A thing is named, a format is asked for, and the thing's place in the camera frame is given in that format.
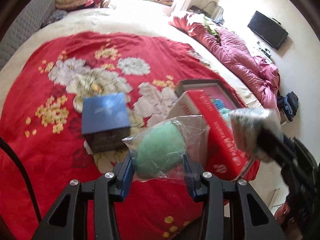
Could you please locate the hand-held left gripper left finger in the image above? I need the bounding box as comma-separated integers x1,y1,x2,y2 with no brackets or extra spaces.
31,152,133,240

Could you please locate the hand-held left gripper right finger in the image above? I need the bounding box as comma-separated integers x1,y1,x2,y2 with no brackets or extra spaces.
184,155,287,240

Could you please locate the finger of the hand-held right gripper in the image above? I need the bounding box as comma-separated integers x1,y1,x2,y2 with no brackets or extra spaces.
259,126,299,167
284,136,309,160

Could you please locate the green tissue pack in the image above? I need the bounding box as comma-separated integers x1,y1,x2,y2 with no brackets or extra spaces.
229,107,284,162

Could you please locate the green sponge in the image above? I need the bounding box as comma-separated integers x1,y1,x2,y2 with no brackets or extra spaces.
122,115,209,184

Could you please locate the red cardboard box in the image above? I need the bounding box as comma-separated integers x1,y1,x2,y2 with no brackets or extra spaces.
166,79,260,182

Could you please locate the dark clothes pile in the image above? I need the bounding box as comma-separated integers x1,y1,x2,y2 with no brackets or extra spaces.
276,91,299,123

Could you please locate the dark blue box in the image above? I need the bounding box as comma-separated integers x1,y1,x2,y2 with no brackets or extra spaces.
81,92,132,154

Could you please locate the red floral blanket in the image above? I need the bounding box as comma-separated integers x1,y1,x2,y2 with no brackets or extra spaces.
0,31,260,240

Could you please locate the pink quilt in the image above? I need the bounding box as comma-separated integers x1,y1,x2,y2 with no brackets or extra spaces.
169,11,280,115

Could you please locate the black television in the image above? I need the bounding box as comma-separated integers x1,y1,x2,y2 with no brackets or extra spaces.
247,11,289,51

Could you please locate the green cloth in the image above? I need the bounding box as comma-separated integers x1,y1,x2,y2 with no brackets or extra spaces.
202,16,220,37

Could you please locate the cream bed sheet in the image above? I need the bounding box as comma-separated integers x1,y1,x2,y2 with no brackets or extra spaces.
0,6,260,105

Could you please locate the black set-top box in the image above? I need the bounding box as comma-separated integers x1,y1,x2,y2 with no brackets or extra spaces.
189,5,208,15

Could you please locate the dark patterned pillow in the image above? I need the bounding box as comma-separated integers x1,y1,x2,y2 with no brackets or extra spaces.
41,9,68,28

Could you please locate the grey quilted headboard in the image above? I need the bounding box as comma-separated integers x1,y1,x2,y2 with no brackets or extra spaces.
0,0,57,70

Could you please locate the black cable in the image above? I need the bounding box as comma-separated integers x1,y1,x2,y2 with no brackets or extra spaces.
0,136,42,223

